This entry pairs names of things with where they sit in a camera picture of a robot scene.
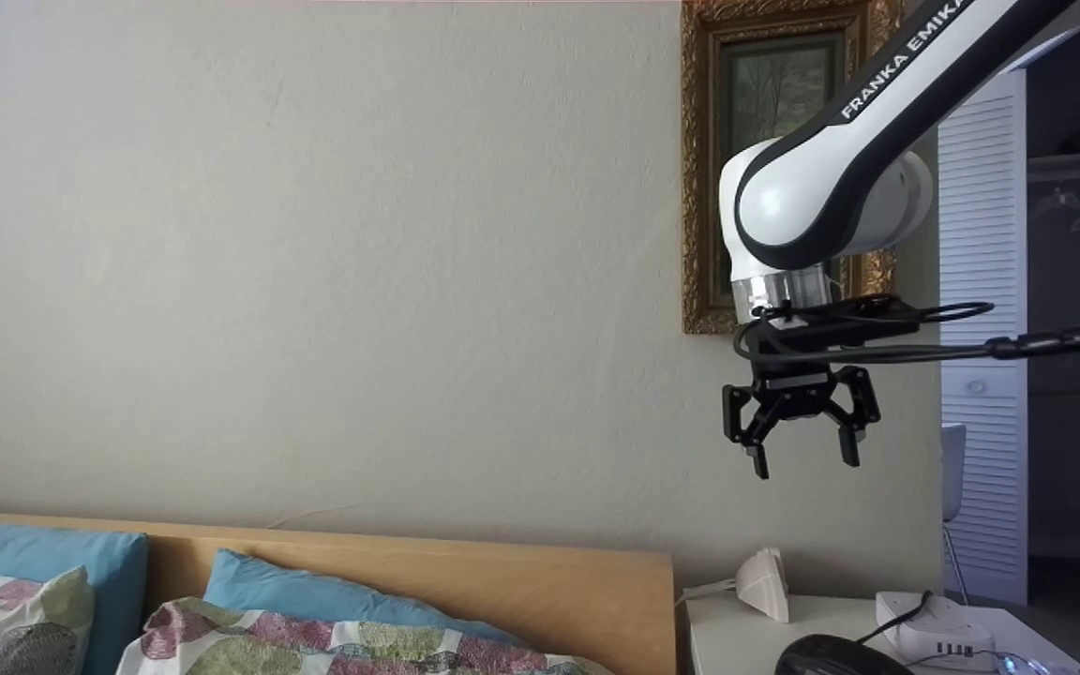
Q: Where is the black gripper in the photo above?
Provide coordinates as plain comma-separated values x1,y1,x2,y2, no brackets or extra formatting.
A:
720,355,885,483

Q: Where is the black rounded button device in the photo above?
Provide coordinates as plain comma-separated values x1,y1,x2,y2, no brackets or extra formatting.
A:
774,631,920,675

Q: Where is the white cone-shaped object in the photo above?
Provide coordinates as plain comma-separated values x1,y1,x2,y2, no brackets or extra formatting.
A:
732,544,797,628

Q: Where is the white nightstand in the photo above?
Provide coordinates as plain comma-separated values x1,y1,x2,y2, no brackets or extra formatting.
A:
674,583,1080,675

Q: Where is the gold framed painting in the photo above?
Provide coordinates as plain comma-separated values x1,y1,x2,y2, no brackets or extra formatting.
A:
678,0,907,336

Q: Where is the flat white box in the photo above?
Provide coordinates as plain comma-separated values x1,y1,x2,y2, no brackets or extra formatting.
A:
873,588,1080,675

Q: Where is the wooden headboard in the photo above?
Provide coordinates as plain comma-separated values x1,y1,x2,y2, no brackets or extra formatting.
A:
0,508,684,675

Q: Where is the blue pillow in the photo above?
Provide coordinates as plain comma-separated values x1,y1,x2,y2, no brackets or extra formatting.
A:
0,523,154,675
198,546,520,645

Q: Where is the floral bedspread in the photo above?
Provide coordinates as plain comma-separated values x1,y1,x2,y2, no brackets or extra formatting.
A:
112,593,610,675

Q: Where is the floral patterned pillow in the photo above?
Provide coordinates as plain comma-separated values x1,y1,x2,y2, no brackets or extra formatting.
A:
0,564,98,675

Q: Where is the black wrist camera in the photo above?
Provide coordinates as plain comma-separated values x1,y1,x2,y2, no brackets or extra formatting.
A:
732,291,925,371

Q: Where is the thin black device cord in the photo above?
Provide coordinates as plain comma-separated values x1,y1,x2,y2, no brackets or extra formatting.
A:
854,585,937,648

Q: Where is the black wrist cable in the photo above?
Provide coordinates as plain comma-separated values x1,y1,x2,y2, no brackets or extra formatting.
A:
838,295,1080,371

